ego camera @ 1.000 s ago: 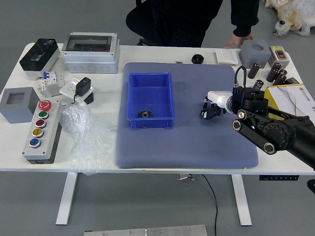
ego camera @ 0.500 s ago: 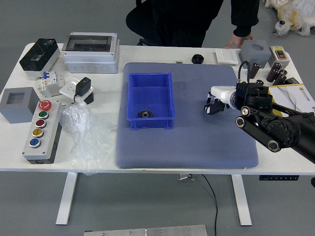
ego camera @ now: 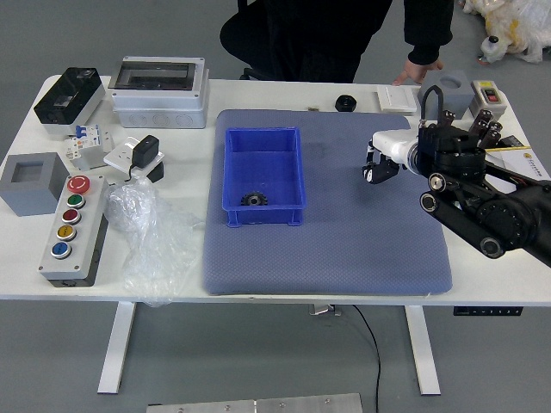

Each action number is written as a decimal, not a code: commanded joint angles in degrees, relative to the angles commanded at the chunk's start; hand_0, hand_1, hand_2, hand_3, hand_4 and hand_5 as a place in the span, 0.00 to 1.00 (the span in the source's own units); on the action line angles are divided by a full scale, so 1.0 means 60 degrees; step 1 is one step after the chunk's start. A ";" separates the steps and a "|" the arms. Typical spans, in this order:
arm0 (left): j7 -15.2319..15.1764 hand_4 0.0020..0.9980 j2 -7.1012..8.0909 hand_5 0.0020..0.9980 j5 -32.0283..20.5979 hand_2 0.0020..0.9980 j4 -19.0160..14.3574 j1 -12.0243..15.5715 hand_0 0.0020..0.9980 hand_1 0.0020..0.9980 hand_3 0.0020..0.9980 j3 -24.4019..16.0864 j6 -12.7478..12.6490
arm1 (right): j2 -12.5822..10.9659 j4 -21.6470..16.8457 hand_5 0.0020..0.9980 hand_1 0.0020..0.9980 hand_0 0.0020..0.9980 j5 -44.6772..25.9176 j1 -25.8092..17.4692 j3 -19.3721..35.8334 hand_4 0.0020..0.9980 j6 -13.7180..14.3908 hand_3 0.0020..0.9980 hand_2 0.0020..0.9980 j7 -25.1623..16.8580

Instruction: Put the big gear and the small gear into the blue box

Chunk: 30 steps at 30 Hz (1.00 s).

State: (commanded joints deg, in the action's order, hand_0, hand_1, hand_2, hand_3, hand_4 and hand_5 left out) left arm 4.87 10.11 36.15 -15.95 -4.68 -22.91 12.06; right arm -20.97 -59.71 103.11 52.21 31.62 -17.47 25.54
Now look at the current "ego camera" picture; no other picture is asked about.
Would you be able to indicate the plush toy in plastic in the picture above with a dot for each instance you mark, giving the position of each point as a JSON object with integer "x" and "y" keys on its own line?
{"x": 521, "y": 26}

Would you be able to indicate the black chair base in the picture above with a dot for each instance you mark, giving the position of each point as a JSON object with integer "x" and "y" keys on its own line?
{"x": 249, "y": 74}

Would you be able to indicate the white wall socket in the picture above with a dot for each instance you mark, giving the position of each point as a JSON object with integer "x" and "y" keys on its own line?
{"x": 116, "y": 157}

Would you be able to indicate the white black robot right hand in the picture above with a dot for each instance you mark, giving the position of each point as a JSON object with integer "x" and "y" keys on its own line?
{"x": 394, "y": 144}

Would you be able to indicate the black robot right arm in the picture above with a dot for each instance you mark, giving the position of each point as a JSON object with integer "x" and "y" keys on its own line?
{"x": 456, "y": 150}

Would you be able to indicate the grey square hollow box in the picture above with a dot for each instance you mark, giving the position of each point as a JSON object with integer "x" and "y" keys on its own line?
{"x": 17, "y": 198}

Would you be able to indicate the person's left hand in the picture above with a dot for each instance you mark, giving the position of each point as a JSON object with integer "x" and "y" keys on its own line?
{"x": 415, "y": 71}

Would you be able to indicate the metal bracket under table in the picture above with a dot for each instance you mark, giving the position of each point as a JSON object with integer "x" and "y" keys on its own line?
{"x": 325, "y": 310}

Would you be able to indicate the black power adapter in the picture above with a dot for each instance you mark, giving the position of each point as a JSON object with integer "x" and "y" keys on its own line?
{"x": 144, "y": 150}

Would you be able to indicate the black table control panel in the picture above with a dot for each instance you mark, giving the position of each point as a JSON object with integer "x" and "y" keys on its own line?
{"x": 486, "y": 311}

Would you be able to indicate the small flat black adapter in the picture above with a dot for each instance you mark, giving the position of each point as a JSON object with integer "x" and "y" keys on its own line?
{"x": 514, "y": 142}

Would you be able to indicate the white wall switch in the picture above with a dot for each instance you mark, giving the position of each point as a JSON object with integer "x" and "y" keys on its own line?
{"x": 396, "y": 98}

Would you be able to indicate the big black gear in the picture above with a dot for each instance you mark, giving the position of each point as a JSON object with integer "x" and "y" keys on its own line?
{"x": 247, "y": 201}

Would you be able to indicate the blue plastic box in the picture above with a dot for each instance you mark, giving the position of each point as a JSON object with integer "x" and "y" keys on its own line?
{"x": 262, "y": 172}

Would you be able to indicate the small black block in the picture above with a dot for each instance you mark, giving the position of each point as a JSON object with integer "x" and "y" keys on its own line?
{"x": 156, "y": 173}

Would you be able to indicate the grey box with round hole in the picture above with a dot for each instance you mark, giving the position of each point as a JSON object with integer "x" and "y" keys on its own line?
{"x": 456, "y": 101}

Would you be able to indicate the clear plastic bag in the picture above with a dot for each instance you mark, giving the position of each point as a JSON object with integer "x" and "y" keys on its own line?
{"x": 146, "y": 223}

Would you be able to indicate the white blue circuit breaker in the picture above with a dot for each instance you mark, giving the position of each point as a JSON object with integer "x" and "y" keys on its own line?
{"x": 88, "y": 137}

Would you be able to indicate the person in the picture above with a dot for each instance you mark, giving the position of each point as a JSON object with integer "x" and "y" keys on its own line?
{"x": 310, "y": 34}

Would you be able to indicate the black-lid control enclosure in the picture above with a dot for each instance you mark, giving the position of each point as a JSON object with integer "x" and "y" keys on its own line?
{"x": 64, "y": 96}

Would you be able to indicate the person's left forearm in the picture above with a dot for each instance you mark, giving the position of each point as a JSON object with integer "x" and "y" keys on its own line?
{"x": 430, "y": 26}

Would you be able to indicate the grey red-button switch box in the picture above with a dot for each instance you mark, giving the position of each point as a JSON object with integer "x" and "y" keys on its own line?
{"x": 482, "y": 88}

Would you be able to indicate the grey five-button control station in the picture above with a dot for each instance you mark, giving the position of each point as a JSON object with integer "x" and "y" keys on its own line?
{"x": 47, "y": 241}

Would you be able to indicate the grey windowed distribution box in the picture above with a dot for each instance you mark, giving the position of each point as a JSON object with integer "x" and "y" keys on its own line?
{"x": 159, "y": 103}

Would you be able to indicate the yellow white cardboard box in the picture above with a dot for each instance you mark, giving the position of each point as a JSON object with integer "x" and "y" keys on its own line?
{"x": 534, "y": 165}

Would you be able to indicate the grey-blue padded mat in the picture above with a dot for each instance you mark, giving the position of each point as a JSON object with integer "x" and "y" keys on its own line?
{"x": 323, "y": 258}

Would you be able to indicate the white plastic clip part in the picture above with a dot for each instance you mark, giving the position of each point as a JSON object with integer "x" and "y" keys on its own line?
{"x": 75, "y": 157}

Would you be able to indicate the grey metal plate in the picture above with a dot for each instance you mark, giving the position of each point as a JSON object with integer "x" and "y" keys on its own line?
{"x": 258, "y": 405}

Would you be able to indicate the white table leg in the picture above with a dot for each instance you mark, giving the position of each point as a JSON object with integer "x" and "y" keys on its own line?
{"x": 116, "y": 344}
{"x": 424, "y": 348}

